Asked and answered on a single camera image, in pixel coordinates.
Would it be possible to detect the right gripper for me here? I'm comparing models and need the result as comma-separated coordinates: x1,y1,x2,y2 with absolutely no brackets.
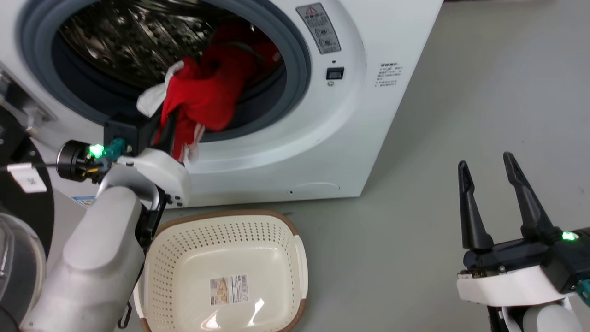
456,152,590,308

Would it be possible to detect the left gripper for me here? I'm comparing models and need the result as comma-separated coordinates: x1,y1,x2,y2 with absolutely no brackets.
103,109,191,208

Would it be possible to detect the white garment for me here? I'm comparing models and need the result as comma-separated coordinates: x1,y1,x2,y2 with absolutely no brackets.
137,60,185,118

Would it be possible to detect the red garment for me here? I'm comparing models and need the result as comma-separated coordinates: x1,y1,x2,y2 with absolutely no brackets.
154,21,283,163

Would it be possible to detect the steel washing machine drum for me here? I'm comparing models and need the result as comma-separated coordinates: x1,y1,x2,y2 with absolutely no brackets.
58,0,240,89

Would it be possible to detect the cream perforated laundry basket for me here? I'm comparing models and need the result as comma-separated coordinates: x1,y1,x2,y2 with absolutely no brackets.
133,210,308,332

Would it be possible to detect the washing machine door with glass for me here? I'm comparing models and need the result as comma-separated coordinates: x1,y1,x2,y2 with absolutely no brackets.
0,65,56,332

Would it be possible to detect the white front-load washing machine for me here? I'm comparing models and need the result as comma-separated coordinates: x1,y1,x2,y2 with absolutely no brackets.
0,0,444,209

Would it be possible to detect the grey rubber door gasket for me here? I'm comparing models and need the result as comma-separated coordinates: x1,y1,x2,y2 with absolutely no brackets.
18,0,312,143

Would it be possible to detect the paper product label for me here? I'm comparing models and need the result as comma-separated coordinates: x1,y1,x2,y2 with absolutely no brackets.
210,275,250,306

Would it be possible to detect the grey warning label sticker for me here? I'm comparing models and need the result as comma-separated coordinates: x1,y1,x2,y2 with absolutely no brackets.
295,3,342,55

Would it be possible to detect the thin black cable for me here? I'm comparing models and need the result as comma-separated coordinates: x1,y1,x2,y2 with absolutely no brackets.
0,160,60,172

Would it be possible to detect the white cable tag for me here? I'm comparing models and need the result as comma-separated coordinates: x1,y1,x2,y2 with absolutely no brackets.
7,162,48,194

